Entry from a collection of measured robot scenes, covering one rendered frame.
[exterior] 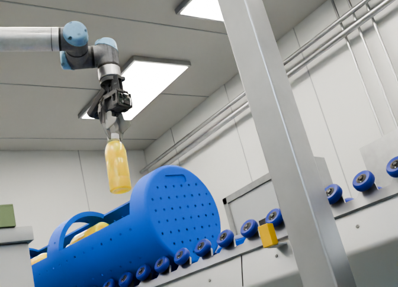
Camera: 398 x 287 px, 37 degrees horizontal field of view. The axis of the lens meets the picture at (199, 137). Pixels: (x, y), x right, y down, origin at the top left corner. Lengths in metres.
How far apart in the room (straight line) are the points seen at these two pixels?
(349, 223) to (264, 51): 0.38
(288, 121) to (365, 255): 0.31
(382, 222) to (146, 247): 0.66
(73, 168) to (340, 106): 3.45
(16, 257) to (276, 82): 0.89
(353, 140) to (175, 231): 3.89
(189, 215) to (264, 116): 0.67
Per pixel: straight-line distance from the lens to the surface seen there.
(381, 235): 1.15
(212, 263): 1.41
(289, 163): 0.98
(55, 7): 4.76
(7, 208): 1.64
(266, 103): 1.02
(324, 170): 1.40
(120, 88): 1.97
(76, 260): 1.78
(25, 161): 7.21
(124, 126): 1.96
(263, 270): 1.30
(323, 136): 5.57
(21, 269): 1.63
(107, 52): 2.03
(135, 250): 1.60
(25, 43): 1.93
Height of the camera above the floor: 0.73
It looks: 19 degrees up
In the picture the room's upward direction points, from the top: 15 degrees counter-clockwise
